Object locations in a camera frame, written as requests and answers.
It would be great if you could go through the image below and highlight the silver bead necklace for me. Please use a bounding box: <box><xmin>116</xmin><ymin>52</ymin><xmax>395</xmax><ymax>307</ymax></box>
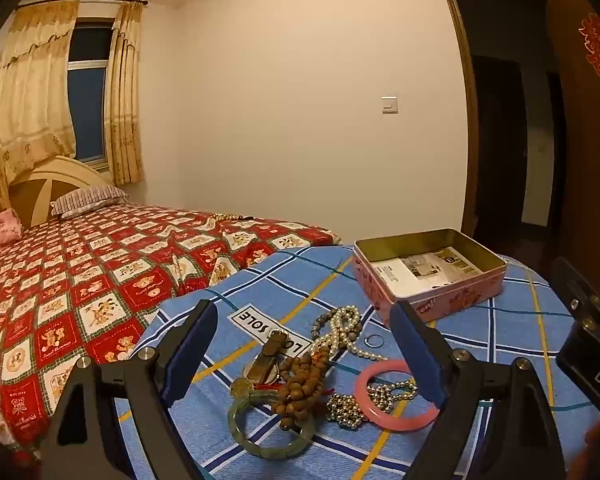
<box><xmin>326</xmin><ymin>380</ymin><xmax>418</xmax><ymax>430</ymax></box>

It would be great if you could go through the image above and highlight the wide yellow curtain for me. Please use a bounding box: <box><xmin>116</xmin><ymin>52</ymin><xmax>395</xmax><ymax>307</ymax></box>
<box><xmin>0</xmin><ymin>0</ymin><xmax>81</xmax><ymax>211</ymax></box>

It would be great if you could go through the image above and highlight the red paper door decoration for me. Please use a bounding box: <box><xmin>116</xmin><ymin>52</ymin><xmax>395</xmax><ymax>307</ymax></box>
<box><xmin>578</xmin><ymin>12</ymin><xmax>600</xmax><ymax>78</ymax></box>

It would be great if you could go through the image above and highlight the white pearl necklace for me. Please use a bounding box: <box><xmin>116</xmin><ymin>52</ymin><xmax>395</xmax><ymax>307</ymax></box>
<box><xmin>307</xmin><ymin>305</ymin><xmax>388</xmax><ymax>363</ymax></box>

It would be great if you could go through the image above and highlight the red patterned bedspread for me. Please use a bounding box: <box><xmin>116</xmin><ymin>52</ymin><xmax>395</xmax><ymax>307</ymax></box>
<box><xmin>0</xmin><ymin>203</ymin><xmax>343</xmax><ymax>466</ymax></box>

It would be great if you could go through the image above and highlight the printed paper leaflet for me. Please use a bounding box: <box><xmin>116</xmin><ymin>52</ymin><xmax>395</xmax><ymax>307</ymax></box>
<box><xmin>370</xmin><ymin>247</ymin><xmax>483</xmax><ymax>298</ymax></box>

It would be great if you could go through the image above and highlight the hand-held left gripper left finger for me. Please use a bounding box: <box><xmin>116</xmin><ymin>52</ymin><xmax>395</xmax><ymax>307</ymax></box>
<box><xmin>40</xmin><ymin>299</ymin><xmax>220</xmax><ymax>480</ymax></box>

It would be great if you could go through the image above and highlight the green jade bangle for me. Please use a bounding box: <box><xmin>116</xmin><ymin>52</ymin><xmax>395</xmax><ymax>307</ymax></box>
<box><xmin>227</xmin><ymin>390</ymin><xmax>315</xmax><ymax>459</ymax></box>

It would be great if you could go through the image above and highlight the pink bangle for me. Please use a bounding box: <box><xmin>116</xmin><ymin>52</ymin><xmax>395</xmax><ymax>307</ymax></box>
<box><xmin>355</xmin><ymin>360</ymin><xmax>441</xmax><ymax>431</ymax></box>

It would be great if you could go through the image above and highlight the brown strap wristwatch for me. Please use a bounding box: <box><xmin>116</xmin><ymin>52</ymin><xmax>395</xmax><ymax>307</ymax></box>
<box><xmin>230</xmin><ymin>327</ymin><xmax>293</xmax><ymax>396</ymax></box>

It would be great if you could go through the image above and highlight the pink tin box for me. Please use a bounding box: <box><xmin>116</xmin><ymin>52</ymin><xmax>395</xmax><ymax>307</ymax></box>
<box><xmin>352</xmin><ymin>228</ymin><xmax>508</xmax><ymax>323</ymax></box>

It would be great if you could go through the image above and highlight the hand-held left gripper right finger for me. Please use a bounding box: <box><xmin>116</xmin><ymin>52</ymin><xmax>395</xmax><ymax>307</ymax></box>
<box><xmin>389</xmin><ymin>300</ymin><xmax>566</xmax><ymax>480</ymax></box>

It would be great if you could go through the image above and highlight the wooden bead bracelet red tassel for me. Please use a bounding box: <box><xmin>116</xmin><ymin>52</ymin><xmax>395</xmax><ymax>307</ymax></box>
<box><xmin>260</xmin><ymin>350</ymin><xmax>333</xmax><ymax>429</ymax></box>

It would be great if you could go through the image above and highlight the window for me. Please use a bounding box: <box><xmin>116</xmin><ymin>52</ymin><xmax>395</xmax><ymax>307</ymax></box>
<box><xmin>67</xmin><ymin>20</ymin><xmax>117</xmax><ymax>171</ymax></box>

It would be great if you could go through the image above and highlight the blue plaid blanket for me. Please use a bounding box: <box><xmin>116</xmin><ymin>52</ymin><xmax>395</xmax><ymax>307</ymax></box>
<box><xmin>115</xmin><ymin>245</ymin><xmax>600</xmax><ymax>480</ymax></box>

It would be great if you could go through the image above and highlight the pink pillow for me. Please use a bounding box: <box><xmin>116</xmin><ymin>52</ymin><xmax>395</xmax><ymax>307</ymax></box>
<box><xmin>0</xmin><ymin>208</ymin><xmax>23</xmax><ymax>256</ymax></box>

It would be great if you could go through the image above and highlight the brown wooden door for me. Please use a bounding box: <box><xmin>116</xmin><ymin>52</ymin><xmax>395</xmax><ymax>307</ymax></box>
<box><xmin>545</xmin><ymin>0</ymin><xmax>600</xmax><ymax>311</ymax></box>

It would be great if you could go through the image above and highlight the striped pillow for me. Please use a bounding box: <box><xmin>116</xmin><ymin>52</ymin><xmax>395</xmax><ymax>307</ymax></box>
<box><xmin>50</xmin><ymin>185</ymin><xmax>130</xmax><ymax>219</ymax></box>

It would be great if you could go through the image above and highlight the cream wooden headboard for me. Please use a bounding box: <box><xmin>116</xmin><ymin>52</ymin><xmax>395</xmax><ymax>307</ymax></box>
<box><xmin>0</xmin><ymin>155</ymin><xmax>116</xmax><ymax>228</ymax></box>

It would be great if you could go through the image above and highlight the grey bead necklace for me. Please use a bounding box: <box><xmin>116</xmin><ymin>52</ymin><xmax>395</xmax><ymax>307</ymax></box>
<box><xmin>311</xmin><ymin>309</ymin><xmax>365</xmax><ymax>357</ymax></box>

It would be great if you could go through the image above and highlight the brown door frame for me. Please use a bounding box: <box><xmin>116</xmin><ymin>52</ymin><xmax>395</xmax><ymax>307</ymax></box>
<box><xmin>435</xmin><ymin>0</ymin><xmax>551</xmax><ymax>238</ymax></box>

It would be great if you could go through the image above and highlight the curtain rod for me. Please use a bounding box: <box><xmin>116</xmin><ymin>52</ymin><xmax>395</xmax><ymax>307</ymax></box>
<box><xmin>15</xmin><ymin>0</ymin><xmax>146</xmax><ymax>9</ymax></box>

